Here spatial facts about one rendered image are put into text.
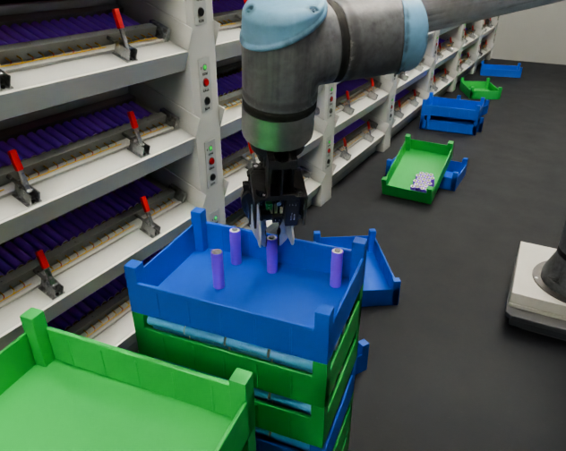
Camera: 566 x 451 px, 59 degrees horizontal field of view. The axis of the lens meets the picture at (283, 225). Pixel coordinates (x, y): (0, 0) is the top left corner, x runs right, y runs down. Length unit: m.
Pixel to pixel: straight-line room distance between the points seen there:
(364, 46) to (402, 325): 0.93
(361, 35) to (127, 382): 0.49
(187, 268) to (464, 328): 0.82
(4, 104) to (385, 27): 0.58
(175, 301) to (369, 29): 0.42
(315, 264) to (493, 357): 0.66
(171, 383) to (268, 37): 0.40
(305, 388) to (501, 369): 0.71
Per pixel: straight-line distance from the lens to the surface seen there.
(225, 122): 1.31
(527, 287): 1.45
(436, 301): 1.50
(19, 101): 0.91
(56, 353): 0.72
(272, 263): 0.81
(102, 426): 0.63
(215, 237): 0.88
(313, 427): 0.76
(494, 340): 1.41
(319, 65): 0.57
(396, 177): 2.15
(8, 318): 1.02
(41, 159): 1.02
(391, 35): 0.61
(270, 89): 0.57
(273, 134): 0.60
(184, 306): 0.71
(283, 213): 0.69
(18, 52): 0.98
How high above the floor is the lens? 0.86
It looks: 28 degrees down
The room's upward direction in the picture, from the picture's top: straight up
